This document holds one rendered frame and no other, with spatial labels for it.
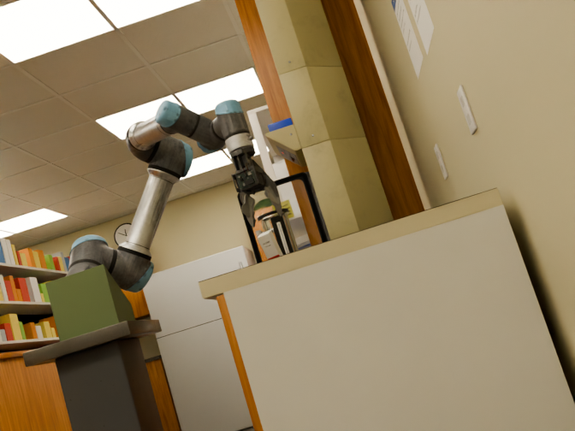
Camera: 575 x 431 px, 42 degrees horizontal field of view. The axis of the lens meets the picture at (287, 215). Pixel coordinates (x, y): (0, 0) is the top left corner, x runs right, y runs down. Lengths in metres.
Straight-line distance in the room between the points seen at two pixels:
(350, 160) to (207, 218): 5.80
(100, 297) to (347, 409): 0.93
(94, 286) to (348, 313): 0.91
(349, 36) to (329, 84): 0.44
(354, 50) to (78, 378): 1.80
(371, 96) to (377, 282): 1.64
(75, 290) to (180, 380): 5.57
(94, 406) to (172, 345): 5.59
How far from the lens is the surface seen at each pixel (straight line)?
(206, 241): 8.48
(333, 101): 2.86
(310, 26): 2.98
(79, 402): 2.29
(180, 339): 7.81
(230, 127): 2.09
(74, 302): 2.31
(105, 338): 2.18
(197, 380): 7.79
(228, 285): 1.68
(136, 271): 2.48
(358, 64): 3.23
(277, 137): 2.79
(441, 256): 1.66
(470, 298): 1.67
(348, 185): 2.74
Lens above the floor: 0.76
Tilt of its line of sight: 9 degrees up
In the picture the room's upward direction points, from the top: 17 degrees counter-clockwise
